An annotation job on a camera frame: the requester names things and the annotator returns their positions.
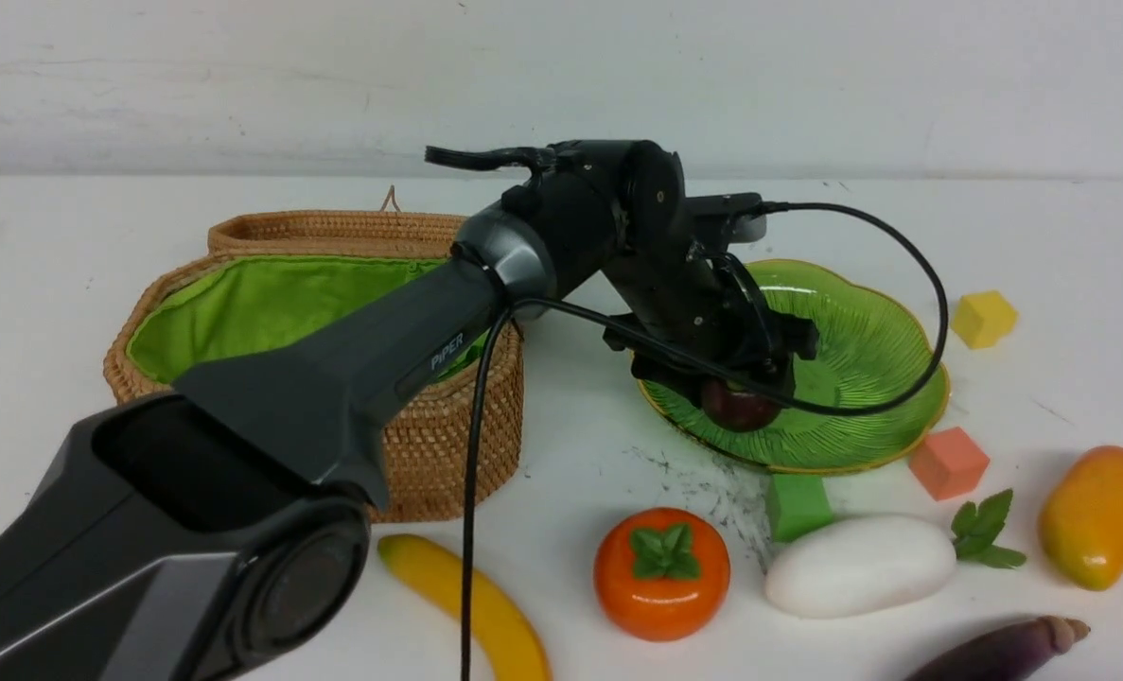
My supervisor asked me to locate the orange persimmon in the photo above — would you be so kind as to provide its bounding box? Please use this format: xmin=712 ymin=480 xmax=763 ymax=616
xmin=592 ymin=507 xmax=731 ymax=642

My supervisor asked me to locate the wicker basket lid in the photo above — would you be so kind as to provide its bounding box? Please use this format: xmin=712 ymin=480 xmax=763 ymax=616
xmin=207 ymin=184 xmax=465 ymax=260

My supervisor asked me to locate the yellow foam cube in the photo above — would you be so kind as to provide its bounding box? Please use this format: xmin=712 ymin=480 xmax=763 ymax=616
xmin=950 ymin=289 xmax=1019 ymax=349

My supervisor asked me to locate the orange foam cube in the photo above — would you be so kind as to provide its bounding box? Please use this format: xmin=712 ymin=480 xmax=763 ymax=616
xmin=909 ymin=427 xmax=990 ymax=501

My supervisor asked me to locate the white radish with leaves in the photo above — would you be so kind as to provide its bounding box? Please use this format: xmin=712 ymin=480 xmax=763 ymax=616
xmin=763 ymin=488 xmax=1028 ymax=620

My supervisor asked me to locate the purple eggplant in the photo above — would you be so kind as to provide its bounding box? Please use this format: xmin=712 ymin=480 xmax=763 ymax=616
xmin=906 ymin=616 xmax=1092 ymax=680

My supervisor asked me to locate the dark purple plum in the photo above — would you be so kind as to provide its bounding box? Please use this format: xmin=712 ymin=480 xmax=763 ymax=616
xmin=700 ymin=378 xmax=780 ymax=432

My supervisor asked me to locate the orange yellow mango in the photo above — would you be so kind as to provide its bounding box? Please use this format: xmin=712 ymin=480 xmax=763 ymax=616
xmin=1038 ymin=445 xmax=1123 ymax=591

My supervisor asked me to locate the green fabric basket liner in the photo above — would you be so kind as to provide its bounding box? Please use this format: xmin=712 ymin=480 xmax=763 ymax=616
xmin=124 ymin=254 xmax=493 ymax=396

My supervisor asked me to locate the green foam cube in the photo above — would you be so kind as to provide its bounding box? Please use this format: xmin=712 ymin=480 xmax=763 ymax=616
xmin=765 ymin=474 xmax=836 ymax=543

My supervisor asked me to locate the black cable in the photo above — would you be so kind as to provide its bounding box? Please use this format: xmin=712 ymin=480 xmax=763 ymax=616
xmin=460 ymin=201 xmax=950 ymax=681

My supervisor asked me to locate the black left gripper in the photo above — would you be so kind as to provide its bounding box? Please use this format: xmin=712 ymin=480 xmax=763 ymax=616
xmin=604 ymin=191 xmax=819 ymax=410

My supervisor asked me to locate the yellow banana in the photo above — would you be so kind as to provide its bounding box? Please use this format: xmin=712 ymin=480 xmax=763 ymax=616
xmin=377 ymin=533 xmax=553 ymax=680

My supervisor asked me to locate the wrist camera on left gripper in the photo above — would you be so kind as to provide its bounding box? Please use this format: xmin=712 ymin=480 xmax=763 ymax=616
xmin=691 ymin=191 xmax=767 ymax=249

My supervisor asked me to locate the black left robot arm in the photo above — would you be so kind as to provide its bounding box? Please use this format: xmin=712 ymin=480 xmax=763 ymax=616
xmin=0 ymin=140 xmax=819 ymax=680

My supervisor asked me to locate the green glass plate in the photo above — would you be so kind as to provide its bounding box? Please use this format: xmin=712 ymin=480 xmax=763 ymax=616
xmin=639 ymin=258 xmax=951 ymax=475

